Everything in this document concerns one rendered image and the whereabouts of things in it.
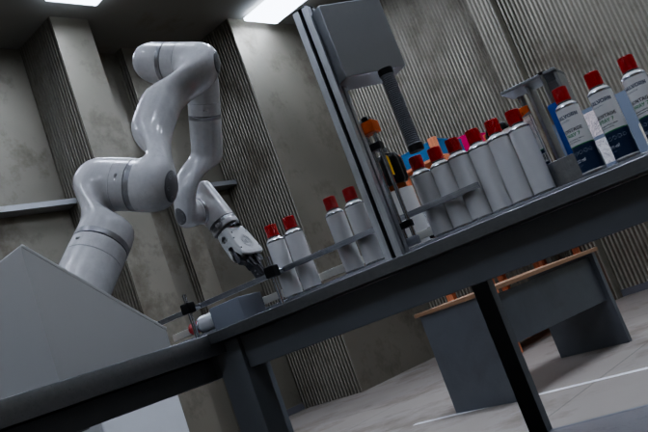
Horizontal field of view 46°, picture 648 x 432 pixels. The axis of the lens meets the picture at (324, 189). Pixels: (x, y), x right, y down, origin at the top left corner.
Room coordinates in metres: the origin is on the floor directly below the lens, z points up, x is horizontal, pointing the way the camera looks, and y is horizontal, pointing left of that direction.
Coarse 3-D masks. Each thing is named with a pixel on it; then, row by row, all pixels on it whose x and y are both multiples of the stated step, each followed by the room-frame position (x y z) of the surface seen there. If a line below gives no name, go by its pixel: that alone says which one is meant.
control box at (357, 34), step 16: (368, 0) 1.76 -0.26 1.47; (320, 16) 1.71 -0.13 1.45; (336, 16) 1.72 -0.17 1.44; (352, 16) 1.74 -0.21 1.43; (368, 16) 1.76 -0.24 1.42; (384, 16) 1.78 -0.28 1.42; (320, 32) 1.73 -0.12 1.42; (336, 32) 1.71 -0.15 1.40; (352, 32) 1.73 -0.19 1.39; (368, 32) 1.75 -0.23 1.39; (384, 32) 1.77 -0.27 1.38; (336, 48) 1.70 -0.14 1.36; (352, 48) 1.72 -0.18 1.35; (368, 48) 1.74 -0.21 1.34; (384, 48) 1.76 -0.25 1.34; (336, 64) 1.72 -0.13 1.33; (352, 64) 1.71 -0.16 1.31; (368, 64) 1.73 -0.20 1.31; (384, 64) 1.75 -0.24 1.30; (400, 64) 1.77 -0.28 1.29; (352, 80) 1.74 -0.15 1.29; (368, 80) 1.78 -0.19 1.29
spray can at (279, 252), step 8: (272, 224) 2.06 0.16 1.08; (272, 232) 2.06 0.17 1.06; (272, 240) 2.05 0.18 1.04; (280, 240) 2.05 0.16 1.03; (272, 248) 2.05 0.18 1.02; (280, 248) 2.05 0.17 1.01; (272, 256) 2.06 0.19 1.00; (280, 256) 2.05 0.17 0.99; (288, 256) 2.06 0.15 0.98; (280, 264) 2.05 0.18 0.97; (288, 272) 2.05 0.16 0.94; (280, 280) 2.06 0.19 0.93; (288, 280) 2.05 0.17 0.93; (296, 280) 2.06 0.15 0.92; (288, 288) 2.05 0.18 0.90; (296, 288) 2.05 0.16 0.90; (288, 296) 2.05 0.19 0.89
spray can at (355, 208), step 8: (344, 192) 1.94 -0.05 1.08; (352, 192) 1.93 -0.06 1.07; (352, 200) 1.93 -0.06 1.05; (360, 200) 1.94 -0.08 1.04; (344, 208) 1.94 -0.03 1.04; (352, 208) 1.92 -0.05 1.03; (360, 208) 1.93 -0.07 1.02; (352, 216) 1.93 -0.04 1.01; (360, 216) 1.92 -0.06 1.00; (368, 216) 1.94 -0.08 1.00; (352, 224) 1.93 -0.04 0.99; (360, 224) 1.92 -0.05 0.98; (368, 224) 1.93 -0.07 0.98; (360, 240) 1.93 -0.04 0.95; (368, 240) 1.92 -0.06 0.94; (376, 240) 1.93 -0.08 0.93; (360, 248) 1.94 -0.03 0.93; (368, 248) 1.92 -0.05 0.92; (376, 248) 1.93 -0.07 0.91; (368, 256) 1.93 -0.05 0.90; (376, 256) 1.92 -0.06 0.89; (384, 256) 1.94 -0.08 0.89; (368, 264) 1.93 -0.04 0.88
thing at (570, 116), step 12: (564, 96) 1.67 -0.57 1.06; (564, 108) 1.66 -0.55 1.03; (576, 108) 1.66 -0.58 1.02; (564, 120) 1.67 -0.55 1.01; (576, 120) 1.66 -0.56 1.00; (564, 132) 1.68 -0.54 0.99; (576, 132) 1.66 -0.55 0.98; (588, 132) 1.66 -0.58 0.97; (576, 144) 1.66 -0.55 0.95; (588, 144) 1.66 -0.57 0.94; (576, 156) 1.68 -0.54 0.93; (588, 156) 1.66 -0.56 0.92; (600, 156) 1.66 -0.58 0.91; (588, 168) 1.66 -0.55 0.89; (600, 168) 1.66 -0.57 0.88
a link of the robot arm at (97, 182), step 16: (96, 160) 1.64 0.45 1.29; (112, 160) 1.64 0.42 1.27; (128, 160) 1.63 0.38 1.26; (80, 176) 1.62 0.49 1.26; (96, 176) 1.62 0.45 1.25; (112, 176) 1.61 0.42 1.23; (80, 192) 1.60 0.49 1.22; (96, 192) 1.61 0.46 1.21; (112, 192) 1.62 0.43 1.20; (96, 208) 1.56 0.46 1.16; (112, 208) 1.66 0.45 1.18; (80, 224) 1.56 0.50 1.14; (96, 224) 1.54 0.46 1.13; (112, 224) 1.55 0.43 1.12; (128, 224) 1.59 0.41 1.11; (128, 240) 1.58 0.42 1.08
